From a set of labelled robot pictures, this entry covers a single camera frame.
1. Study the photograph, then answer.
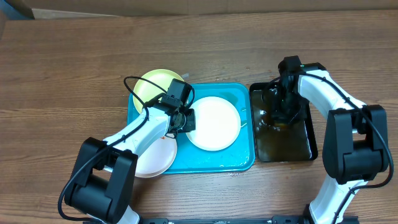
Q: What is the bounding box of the cardboard board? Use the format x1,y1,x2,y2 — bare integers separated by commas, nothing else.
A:
23,0,397,16

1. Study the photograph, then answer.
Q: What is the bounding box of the white plate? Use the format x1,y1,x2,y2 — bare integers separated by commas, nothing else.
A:
187,96,241,151

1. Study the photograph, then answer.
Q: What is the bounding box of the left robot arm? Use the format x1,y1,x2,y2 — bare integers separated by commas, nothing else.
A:
57,79,195,223

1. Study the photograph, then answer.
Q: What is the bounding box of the black water basin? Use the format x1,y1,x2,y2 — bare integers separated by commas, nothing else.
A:
249,82,318,162

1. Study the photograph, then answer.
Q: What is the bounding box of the yellow green sponge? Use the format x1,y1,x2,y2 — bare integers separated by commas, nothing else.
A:
269,120,289,129

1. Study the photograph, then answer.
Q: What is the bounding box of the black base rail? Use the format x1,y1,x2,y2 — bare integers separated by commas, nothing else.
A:
83,214,360,224

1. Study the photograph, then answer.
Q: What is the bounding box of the yellow-green plate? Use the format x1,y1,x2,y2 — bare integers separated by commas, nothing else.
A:
133,69,183,103

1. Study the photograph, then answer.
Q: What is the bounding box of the teal plastic tray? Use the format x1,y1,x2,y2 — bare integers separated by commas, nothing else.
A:
126,82,256,175

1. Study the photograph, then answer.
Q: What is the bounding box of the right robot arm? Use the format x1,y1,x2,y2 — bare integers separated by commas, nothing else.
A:
267,55,394,223

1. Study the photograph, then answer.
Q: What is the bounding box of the pink-white plate with stain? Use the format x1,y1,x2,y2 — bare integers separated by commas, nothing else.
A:
135,137,177,178

